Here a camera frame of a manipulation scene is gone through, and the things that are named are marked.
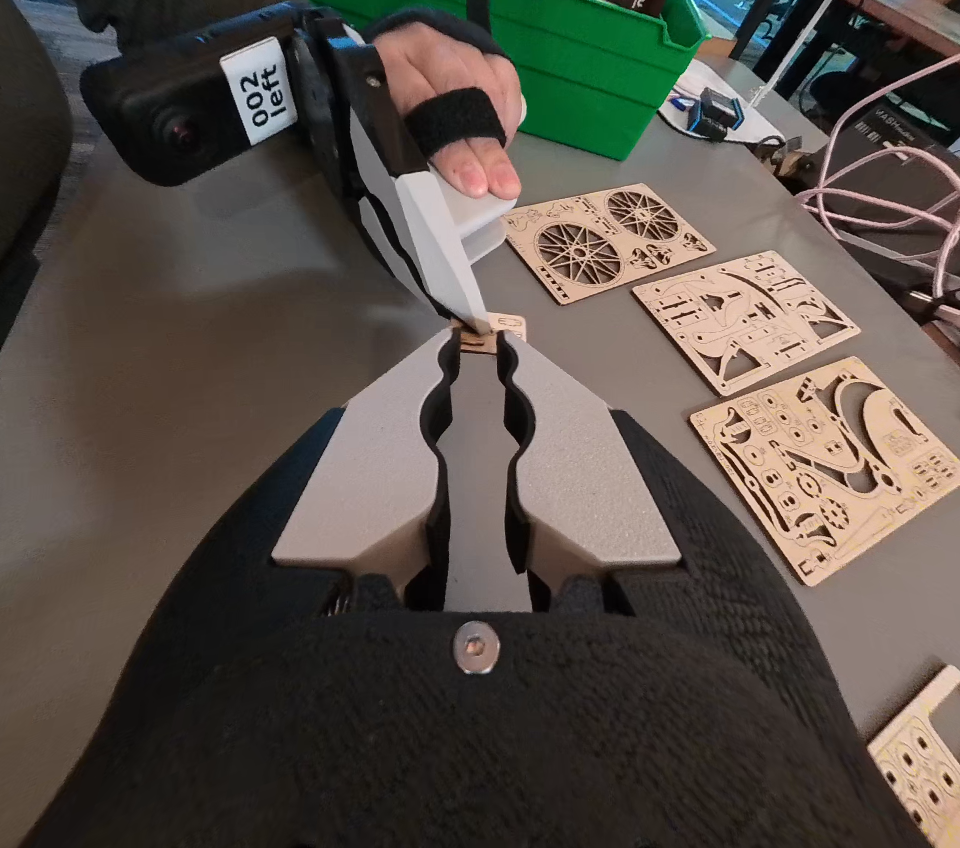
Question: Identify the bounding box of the wooden sheet with wheels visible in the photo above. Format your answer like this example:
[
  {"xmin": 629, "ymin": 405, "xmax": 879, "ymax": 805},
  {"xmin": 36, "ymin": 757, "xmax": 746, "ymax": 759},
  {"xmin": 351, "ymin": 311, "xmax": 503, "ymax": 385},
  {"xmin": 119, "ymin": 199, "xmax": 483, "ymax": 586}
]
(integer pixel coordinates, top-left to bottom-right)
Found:
[{"xmin": 502, "ymin": 182, "xmax": 717, "ymax": 306}]

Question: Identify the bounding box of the white paper sheet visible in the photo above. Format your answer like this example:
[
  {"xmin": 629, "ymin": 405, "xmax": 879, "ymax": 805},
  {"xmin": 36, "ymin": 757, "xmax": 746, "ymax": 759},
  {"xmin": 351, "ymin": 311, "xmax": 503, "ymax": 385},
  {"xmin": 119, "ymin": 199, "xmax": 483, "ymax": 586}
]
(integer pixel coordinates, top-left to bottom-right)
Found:
[{"xmin": 660, "ymin": 60, "xmax": 785, "ymax": 147}]

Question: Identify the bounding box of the small wooden assembly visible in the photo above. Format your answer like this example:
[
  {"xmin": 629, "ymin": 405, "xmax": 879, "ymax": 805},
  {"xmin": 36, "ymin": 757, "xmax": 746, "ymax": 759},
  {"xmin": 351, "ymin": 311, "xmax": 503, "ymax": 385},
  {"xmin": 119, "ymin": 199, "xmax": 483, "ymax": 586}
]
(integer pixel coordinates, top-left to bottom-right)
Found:
[{"xmin": 753, "ymin": 135, "xmax": 805, "ymax": 180}]

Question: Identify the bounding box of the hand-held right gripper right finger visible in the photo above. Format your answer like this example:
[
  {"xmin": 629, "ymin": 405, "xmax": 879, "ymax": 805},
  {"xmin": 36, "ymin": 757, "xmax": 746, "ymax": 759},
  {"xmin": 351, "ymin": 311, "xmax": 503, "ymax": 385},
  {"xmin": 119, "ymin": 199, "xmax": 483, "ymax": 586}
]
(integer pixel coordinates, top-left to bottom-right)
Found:
[{"xmin": 495, "ymin": 332, "xmax": 682, "ymax": 612}]

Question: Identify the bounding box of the wooden sheet with slotted parts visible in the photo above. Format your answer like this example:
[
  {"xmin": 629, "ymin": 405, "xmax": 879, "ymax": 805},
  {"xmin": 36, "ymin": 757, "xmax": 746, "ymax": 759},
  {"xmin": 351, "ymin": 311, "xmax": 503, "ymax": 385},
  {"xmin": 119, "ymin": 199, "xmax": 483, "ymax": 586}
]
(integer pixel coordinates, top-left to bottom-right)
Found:
[{"xmin": 632, "ymin": 251, "xmax": 861, "ymax": 397}]

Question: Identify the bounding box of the pink cable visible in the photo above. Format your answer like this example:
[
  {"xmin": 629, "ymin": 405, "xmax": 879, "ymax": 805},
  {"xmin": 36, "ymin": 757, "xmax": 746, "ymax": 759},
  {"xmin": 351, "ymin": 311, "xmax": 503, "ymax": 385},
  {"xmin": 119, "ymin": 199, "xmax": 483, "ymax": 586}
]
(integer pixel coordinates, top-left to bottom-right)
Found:
[{"xmin": 795, "ymin": 53, "xmax": 960, "ymax": 339}]

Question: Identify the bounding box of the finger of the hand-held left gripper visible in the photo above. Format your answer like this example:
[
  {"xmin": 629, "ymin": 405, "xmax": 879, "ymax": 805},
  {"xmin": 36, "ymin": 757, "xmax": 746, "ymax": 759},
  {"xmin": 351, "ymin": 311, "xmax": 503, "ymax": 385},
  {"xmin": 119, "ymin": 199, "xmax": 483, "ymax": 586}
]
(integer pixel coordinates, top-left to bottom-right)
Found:
[
  {"xmin": 352, "ymin": 191, "xmax": 451, "ymax": 324},
  {"xmin": 393, "ymin": 167, "xmax": 492, "ymax": 333}
]

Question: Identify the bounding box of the small blue black device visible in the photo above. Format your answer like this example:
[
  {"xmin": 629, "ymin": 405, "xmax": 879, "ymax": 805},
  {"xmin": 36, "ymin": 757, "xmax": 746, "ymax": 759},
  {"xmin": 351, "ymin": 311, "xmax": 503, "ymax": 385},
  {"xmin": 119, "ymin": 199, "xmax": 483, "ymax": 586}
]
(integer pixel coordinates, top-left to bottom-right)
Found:
[{"xmin": 688, "ymin": 86, "xmax": 745, "ymax": 140}]

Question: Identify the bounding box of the person's left hand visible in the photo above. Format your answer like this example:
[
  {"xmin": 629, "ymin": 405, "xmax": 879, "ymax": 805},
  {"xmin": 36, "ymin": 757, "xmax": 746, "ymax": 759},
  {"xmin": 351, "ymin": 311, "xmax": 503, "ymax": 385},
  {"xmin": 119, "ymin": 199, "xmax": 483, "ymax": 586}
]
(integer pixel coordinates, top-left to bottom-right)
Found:
[{"xmin": 367, "ymin": 19, "xmax": 526, "ymax": 200}]

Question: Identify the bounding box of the black carton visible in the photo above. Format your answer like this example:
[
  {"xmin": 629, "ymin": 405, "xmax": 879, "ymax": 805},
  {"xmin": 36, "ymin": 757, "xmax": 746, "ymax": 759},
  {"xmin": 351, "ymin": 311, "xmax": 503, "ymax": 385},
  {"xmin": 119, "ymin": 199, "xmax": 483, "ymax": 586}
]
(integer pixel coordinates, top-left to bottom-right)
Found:
[{"xmin": 825, "ymin": 104, "xmax": 960, "ymax": 207}]

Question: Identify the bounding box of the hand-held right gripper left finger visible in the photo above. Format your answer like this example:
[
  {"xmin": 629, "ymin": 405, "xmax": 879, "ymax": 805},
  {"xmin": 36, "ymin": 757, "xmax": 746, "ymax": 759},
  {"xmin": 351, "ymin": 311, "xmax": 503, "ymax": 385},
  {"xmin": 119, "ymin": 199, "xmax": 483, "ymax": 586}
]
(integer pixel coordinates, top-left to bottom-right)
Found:
[{"xmin": 271, "ymin": 329, "xmax": 459, "ymax": 612}]

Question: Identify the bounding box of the wooden sheet with curved cutouts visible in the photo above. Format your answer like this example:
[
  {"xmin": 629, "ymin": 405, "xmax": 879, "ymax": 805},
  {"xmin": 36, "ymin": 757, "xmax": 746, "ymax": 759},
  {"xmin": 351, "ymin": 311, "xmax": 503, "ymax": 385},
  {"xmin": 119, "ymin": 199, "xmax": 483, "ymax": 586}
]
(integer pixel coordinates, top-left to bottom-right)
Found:
[{"xmin": 690, "ymin": 356, "xmax": 960, "ymax": 588}]

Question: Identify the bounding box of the green plastic bin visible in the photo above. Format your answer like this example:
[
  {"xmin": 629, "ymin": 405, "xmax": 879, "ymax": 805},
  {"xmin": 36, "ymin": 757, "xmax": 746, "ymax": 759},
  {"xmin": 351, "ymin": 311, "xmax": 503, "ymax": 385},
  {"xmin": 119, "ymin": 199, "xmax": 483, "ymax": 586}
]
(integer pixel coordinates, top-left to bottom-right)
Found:
[{"xmin": 307, "ymin": 0, "xmax": 710, "ymax": 162}]

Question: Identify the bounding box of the small wooden parts card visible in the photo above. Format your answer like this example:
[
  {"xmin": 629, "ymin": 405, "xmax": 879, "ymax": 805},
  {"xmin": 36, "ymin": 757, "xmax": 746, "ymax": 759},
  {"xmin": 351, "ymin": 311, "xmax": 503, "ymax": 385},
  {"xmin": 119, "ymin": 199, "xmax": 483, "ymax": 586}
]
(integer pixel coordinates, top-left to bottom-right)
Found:
[{"xmin": 450, "ymin": 311, "xmax": 528, "ymax": 355}]

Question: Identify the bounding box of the wooden sheet with large cutouts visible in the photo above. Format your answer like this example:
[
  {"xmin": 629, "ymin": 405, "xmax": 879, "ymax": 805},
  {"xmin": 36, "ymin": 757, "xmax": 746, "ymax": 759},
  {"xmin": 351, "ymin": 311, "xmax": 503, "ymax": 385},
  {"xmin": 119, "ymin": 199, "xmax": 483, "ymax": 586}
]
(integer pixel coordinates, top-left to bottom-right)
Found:
[{"xmin": 867, "ymin": 664, "xmax": 960, "ymax": 848}]

